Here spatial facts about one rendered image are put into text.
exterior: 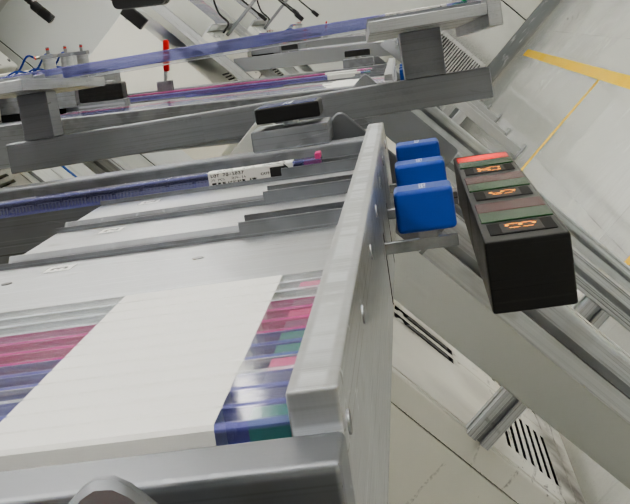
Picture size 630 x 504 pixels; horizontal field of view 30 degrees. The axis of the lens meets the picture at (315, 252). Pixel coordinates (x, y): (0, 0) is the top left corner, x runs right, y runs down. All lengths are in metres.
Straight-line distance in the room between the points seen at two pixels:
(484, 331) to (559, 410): 0.11
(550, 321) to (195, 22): 4.53
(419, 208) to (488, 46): 7.75
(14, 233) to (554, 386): 0.56
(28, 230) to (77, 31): 7.67
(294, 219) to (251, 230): 0.02
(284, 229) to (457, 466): 1.22
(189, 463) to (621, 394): 0.75
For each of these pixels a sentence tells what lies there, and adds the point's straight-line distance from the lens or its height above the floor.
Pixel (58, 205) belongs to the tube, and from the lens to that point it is 0.87.
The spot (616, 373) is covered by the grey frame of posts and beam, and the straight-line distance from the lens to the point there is 0.99.
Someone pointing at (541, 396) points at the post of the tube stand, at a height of 0.42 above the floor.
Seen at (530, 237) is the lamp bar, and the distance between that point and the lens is 0.56.
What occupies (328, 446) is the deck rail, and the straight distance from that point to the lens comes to 0.26.
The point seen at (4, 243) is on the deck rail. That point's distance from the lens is 0.98.
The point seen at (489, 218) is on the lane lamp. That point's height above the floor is 0.67.
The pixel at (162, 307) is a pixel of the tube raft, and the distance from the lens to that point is 0.42.
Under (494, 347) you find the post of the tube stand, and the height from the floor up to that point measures 0.49.
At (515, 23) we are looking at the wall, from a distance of 8.36.
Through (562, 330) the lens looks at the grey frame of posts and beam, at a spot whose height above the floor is 0.51.
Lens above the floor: 0.77
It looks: 4 degrees down
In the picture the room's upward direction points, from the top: 51 degrees counter-clockwise
